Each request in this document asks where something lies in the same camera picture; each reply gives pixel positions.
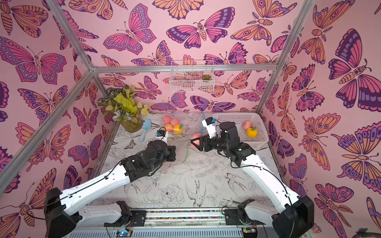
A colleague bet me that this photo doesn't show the green printed zip bag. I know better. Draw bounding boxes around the green printed zip bag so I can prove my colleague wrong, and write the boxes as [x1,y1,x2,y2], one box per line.
[168,134,191,167]

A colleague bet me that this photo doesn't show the clear blue-zipper zip bag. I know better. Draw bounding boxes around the clear blue-zipper zip bag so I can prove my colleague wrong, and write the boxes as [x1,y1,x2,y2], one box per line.
[159,112,205,143]

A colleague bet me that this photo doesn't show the yellow-orange peach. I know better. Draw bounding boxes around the yellow-orange peach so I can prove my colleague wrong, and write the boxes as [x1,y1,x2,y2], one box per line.
[173,125,184,134]

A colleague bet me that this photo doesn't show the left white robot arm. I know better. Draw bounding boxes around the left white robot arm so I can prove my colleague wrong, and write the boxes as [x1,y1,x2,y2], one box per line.
[44,140,176,238]

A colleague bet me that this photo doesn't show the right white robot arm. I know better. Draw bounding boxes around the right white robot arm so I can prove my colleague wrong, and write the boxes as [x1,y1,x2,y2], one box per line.
[190,118,315,238]

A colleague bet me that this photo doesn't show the yellow bell pepper toy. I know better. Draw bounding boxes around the yellow bell pepper toy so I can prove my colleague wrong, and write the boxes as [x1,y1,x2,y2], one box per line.
[246,127,258,138]

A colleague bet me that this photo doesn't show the white plastic basket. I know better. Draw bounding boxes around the white plastic basket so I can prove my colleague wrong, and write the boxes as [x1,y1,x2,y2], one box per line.
[212,112,269,147]

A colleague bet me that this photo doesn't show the potted green plant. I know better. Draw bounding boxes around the potted green plant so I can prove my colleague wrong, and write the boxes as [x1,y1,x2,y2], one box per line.
[98,85,149,133]

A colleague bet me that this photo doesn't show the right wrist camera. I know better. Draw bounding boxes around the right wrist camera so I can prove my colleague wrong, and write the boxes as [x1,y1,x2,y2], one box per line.
[202,117,216,139]

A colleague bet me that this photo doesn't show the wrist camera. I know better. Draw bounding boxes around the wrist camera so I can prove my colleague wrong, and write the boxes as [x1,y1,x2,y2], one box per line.
[202,117,216,139]
[156,127,168,143]

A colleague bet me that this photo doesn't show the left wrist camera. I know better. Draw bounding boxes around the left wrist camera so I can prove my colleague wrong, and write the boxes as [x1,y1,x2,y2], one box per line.
[156,127,168,143]

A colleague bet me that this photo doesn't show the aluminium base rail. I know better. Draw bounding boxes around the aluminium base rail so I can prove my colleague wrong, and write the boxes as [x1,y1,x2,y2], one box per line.
[67,207,279,238]

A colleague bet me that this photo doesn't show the small succulent in wire basket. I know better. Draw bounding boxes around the small succulent in wire basket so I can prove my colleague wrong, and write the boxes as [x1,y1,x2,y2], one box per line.
[201,74,212,81]

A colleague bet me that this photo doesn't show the white wire wall basket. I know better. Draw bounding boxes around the white wire wall basket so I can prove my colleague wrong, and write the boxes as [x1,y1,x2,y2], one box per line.
[168,59,215,93]

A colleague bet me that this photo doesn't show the aluminium frame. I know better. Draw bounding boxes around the aluminium frame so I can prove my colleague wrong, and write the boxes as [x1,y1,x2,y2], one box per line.
[0,0,316,238]

